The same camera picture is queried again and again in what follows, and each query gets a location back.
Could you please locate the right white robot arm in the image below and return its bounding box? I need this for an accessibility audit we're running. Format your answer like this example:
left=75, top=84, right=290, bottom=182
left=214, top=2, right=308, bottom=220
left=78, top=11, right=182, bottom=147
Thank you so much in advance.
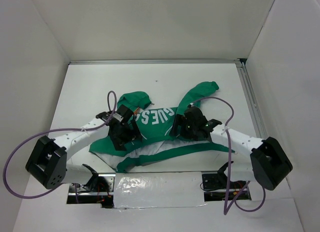
left=169, top=105, right=293, bottom=191

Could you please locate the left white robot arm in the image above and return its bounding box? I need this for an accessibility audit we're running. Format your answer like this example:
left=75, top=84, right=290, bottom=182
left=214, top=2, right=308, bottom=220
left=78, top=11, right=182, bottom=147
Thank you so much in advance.
left=25, top=105, right=143, bottom=192

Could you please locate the aluminium frame rail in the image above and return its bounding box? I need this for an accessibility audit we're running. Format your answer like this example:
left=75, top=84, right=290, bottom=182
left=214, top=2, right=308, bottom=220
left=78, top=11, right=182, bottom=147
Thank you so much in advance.
left=54, top=59, right=266, bottom=137

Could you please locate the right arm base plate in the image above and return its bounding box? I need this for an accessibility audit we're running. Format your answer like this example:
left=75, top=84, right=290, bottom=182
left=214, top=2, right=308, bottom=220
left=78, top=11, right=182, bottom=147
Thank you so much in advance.
left=199, top=173, right=246, bottom=202

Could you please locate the silver tape patch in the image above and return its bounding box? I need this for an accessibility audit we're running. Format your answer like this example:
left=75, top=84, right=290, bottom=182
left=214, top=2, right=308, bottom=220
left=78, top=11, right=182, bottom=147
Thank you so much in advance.
left=113, top=171, right=206, bottom=209

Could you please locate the green jacket with white lettering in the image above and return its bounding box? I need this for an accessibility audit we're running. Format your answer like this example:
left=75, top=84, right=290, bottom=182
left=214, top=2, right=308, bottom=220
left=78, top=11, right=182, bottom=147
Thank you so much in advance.
left=88, top=81, right=229, bottom=173

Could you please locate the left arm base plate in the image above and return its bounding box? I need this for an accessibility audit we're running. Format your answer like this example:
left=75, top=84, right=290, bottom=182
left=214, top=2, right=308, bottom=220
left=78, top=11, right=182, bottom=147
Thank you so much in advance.
left=66, top=173, right=116, bottom=209

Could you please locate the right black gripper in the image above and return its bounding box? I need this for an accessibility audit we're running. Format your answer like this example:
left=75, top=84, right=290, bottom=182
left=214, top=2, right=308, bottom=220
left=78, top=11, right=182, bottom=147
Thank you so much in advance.
left=169, top=113, right=199, bottom=141

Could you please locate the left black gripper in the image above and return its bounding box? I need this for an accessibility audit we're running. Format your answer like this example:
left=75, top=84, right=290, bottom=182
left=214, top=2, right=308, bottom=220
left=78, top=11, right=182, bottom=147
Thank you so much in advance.
left=110, top=118, right=142, bottom=151

